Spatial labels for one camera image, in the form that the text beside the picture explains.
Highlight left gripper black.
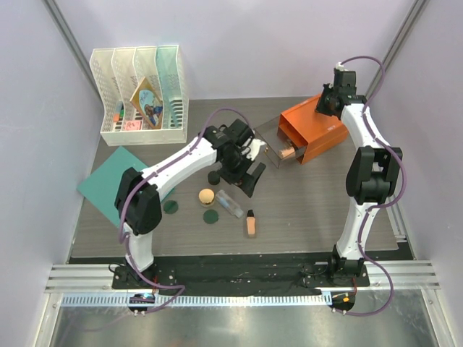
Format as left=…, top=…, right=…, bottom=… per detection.
left=218, top=150, right=266, bottom=197

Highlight clear tube bottle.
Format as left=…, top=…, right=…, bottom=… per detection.
left=216, top=189, right=244, bottom=218

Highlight clear drawer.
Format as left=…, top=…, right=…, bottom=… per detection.
left=255, top=116, right=306, bottom=168

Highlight round BB cream bottle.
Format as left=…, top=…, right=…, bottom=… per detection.
left=279, top=146, right=297, bottom=160

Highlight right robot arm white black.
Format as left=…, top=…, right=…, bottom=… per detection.
left=315, top=64, right=403, bottom=286

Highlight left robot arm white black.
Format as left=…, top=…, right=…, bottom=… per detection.
left=114, top=119, right=267, bottom=288

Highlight orange drawer box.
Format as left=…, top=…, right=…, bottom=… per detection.
left=278, top=94, right=349, bottom=165

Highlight black round cap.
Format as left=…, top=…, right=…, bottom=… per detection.
left=207, top=171, right=221, bottom=186

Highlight gold compact jar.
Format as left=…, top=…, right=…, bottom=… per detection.
left=198, top=189, right=215, bottom=207

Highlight dark green round lid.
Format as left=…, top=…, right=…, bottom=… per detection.
left=203, top=209, right=219, bottom=224

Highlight dark green round disc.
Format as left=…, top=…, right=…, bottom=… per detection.
left=163, top=200, right=179, bottom=215

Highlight pink sticky note pad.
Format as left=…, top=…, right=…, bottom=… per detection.
left=124, top=120, right=143, bottom=132

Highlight illustrated book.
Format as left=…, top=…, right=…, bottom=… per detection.
left=130, top=77, right=163, bottom=129

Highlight white mesh file organizer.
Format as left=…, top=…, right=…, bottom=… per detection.
left=90, top=45, right=189, bottom=146

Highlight orange green markers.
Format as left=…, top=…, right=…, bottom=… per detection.
left=113, top=101, right=124, bottom=123

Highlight teal folder in organizer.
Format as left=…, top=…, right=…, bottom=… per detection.
left=156, top=46, right=183, bottom=129

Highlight teal cutting mat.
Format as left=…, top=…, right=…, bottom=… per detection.
left=77, top=146, right=148, bottom=228

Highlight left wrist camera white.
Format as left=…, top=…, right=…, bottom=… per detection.
left=241, top=138, right=267, bottom=161

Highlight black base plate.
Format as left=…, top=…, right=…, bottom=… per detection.
left=114, top=253, right=370, bottom=292

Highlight aluminium rail frame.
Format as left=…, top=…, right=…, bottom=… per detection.
left=35, top=254, right=457, bottom=346

